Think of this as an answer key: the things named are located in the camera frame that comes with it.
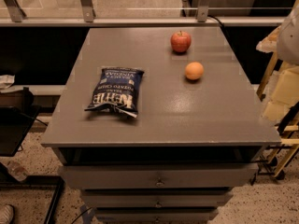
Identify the orange fruit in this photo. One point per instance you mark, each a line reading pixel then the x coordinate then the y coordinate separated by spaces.
pixel 193 71

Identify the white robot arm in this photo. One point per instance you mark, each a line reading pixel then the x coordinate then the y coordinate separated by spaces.
pixel 288 38

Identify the red apple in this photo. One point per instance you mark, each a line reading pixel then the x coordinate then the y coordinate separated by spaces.
pixel 180 41

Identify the grey drawer cabinet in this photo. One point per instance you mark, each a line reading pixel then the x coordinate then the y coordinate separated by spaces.
pixel 213 120

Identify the blue Kettle chips bag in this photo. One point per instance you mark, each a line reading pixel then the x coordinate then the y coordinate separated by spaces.
pixel 117 91

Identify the middle grey drawer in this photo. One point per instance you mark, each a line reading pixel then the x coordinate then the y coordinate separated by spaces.
pixel 156 199

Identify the grey drawer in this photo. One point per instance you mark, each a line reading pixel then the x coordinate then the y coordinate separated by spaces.
pixel 154 215
pixel 181 176
pixel 156 199

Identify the top grey drawer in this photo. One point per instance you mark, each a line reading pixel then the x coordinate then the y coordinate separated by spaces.
pixel 181 176

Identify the bottom grey drawer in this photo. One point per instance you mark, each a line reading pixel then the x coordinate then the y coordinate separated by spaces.
pixel 154 215

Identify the black side table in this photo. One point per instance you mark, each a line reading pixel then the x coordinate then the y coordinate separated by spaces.
pixel 17 115

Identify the metal railing with glass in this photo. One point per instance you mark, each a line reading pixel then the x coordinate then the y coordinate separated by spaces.
pixel 96 13

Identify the white sneaker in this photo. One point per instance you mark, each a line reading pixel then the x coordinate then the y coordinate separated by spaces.
pixel 7 214

